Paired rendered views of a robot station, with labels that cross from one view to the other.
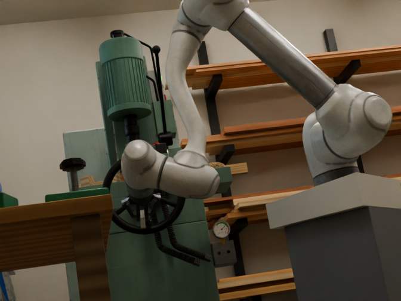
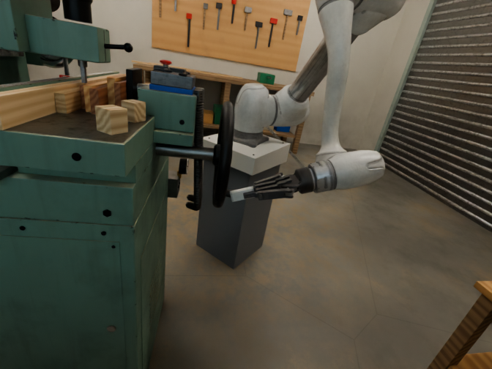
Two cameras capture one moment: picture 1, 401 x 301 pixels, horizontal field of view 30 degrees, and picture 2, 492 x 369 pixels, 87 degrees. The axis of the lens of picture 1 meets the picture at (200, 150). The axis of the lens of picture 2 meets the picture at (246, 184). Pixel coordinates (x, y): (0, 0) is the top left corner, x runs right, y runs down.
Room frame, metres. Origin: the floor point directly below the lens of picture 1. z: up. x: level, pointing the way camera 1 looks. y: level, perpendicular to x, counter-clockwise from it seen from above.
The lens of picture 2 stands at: (2.49, 0.91, 1.05)
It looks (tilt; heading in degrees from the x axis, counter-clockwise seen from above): 25 degrees down; 267
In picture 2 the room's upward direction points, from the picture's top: 10 degrees clockwise
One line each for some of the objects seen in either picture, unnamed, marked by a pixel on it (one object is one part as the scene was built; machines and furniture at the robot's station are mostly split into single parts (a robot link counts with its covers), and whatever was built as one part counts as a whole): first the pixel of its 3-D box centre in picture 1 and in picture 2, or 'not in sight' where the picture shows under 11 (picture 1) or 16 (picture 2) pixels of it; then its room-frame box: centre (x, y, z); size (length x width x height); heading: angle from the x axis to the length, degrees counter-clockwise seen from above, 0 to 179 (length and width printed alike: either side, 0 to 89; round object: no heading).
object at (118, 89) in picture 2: not in sight; (130, 93); (2.79, 0.20, 0.93); 0.20 x 0.01 x 0.07; 97
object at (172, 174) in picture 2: (223, 254); (163, 182); (2.76, -0.02, 0.58); 0.12 x 0.08 x 0.08; 7
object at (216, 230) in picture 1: (221, 232); (182, 168); (2.69, -0.03, 0.65); 0.06 x 0.04 x 0.08; 97
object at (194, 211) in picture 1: (145, 228); (41, 154); (2.99, 0.27, 0.76); 0.57 x 0.45 x 0.09; 7
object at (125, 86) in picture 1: (125, 80); not in sight; (2.87, 0.26, 1.35); 0.18 x 0.18 x 0.31
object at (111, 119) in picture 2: (87, 182); (112, 119); (2.72, 0.44, 0.92); 0.04 x 0.04 x 0.04; 66
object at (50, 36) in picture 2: not in sight; (72, 44); (2.89, 0.26, 1.03); 0.14 x 0.07 x 0.09; 7
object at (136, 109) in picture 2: (114, 178); (133, 110); (2.73, 0.33, 0.92); 0.04 x 0.03 x 0.04; 73
